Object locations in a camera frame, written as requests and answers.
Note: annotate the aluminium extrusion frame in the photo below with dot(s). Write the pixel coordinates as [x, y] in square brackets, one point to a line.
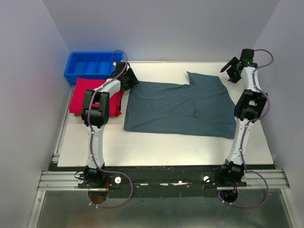
[60, 203]

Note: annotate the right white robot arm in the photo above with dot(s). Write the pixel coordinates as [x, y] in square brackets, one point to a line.
[247, 111]

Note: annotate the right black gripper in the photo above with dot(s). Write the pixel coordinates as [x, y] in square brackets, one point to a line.
[233, 62]

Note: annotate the grey blue t shirt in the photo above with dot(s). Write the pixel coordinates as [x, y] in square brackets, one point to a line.
[202, 107]

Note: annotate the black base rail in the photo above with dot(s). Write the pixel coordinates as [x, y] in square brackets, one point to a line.
[161, 181]

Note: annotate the blue plastic divided bin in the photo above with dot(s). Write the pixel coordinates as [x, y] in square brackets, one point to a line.
[91, 65]

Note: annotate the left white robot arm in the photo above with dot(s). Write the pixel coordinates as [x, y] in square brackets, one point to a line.
[96, 113]

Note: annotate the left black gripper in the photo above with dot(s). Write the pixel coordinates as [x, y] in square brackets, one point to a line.
[133, 80]

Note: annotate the folded magenta t shirt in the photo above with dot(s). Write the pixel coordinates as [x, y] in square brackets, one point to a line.
[82, 85]

